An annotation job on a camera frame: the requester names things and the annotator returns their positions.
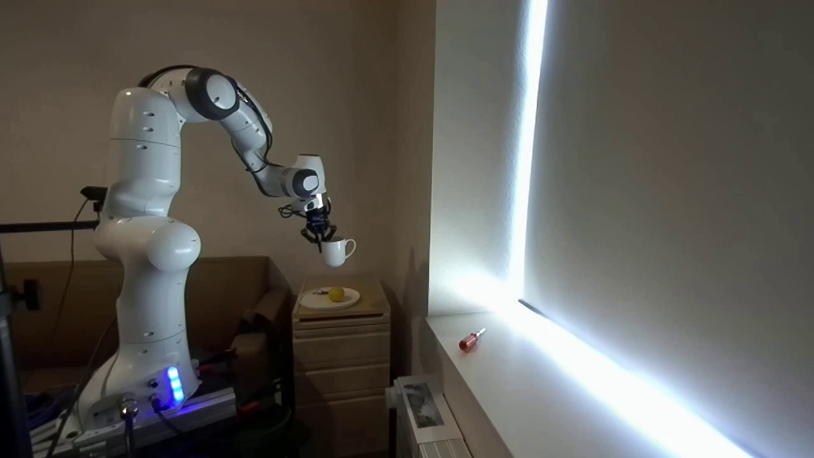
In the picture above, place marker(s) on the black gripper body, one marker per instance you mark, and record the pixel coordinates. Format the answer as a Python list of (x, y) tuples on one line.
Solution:
[(316, 217)]

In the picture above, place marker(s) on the white ceramic cup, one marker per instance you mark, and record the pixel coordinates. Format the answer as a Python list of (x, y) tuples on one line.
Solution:
[(336, 252)]

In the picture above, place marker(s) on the white round plate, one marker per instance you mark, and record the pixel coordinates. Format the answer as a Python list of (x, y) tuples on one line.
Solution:
[(327, 299)]

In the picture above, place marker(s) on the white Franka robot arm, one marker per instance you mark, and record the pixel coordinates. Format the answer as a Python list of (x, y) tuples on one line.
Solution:
[(154, 256)]

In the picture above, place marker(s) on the light wooden nightstand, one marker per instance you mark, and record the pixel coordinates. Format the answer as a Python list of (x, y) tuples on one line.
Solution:
[(341, 366)]

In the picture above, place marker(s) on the yellow lemon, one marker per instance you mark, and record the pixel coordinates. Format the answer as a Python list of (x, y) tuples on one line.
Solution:
[(336, 294)]

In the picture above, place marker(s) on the black boom bar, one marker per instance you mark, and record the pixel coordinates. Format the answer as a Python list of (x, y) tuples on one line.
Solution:
[(35, 227)]

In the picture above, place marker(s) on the white window sill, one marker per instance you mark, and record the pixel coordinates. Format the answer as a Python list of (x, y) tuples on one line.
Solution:
[(550, 409)]

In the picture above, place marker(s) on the white roller blind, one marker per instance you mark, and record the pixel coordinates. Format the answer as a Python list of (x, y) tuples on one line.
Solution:
[(678, 186)]

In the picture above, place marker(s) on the aluminium profile rail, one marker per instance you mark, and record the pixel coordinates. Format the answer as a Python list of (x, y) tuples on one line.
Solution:
[(204, 409)]

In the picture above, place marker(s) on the white wall radiator unit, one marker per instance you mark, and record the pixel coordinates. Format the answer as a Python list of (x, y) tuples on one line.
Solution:
[(424, 422)]

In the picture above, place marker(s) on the small black camera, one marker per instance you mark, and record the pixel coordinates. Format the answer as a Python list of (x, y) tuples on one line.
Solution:
[(94, 194)]

